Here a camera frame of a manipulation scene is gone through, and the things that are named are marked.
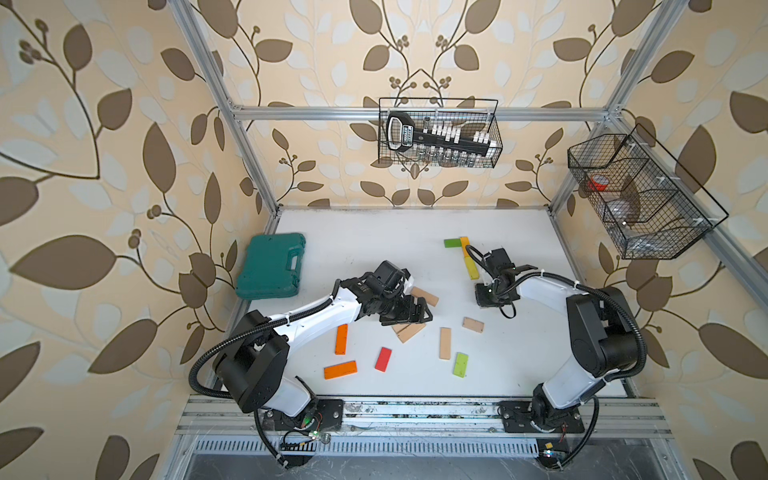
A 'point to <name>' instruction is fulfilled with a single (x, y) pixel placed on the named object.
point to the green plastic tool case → (271, 266)
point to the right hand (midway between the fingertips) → (483, 300)
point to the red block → (383, 359)
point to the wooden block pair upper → (400, 327)
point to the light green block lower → (460, 364)
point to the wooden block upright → (445, 343)
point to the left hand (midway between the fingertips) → (418, 315)
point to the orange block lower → (340, 370)
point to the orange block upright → (341, 340)
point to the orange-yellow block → (464, 242)
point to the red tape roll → (598, 182)
